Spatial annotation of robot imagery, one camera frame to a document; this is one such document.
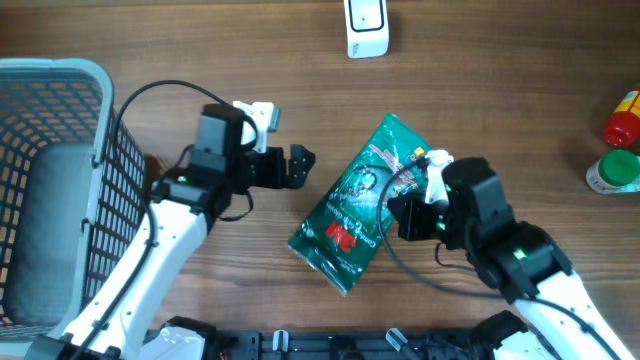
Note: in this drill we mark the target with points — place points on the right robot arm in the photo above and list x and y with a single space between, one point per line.
465 208

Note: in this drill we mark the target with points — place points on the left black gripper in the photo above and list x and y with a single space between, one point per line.
280 179

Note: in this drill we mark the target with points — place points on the grey plastic shopping basket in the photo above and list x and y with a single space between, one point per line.
72 181

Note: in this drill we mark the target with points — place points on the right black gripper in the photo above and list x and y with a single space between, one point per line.
407 215

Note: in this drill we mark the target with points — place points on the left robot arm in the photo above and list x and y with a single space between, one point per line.
185 204

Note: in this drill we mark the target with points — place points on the green lid jar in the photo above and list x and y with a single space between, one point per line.
615 173

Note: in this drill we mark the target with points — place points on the green 3M gloves package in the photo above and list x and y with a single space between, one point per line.
341 235

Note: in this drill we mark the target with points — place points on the white barcode scanner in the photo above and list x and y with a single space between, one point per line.
367 28

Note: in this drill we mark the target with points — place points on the yellow red sauce bottle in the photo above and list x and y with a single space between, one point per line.
622 127

